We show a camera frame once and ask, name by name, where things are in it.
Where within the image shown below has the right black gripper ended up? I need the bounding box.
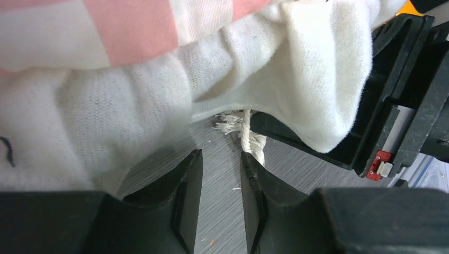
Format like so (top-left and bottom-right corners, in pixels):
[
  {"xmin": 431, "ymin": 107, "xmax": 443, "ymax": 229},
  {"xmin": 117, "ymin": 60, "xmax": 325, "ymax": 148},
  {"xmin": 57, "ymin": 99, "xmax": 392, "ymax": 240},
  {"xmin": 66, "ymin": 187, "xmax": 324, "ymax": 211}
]
[{"xmin": 250, "ymin": 1, "xmax": 448, "ymax": 177}]

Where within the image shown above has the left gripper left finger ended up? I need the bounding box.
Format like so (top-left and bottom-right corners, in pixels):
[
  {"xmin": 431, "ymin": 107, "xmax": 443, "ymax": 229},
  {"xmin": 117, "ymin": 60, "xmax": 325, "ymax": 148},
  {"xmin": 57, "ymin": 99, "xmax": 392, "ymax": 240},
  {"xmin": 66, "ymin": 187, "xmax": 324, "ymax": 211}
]
[{"xmin": 1, "ymin": 150, "xmax": 203, "ymax": 253}]

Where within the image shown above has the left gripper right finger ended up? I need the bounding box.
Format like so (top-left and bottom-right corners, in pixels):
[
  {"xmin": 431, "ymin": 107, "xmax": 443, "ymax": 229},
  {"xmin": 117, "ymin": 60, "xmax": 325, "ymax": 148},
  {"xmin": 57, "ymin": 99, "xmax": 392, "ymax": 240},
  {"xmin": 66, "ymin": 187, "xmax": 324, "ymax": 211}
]
[{"xmin": 241, "ymin": 152, "xmax": 448, "ymax": 253}]

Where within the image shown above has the pink checkered duck blanket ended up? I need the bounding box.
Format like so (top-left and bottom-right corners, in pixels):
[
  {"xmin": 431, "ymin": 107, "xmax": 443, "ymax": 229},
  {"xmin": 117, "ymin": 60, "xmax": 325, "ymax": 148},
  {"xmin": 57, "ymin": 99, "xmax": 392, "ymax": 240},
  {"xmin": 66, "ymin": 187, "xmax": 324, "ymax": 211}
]
[{"xmin": 1, "ymin": 1, "xmax": 405, "ymax": 191}]

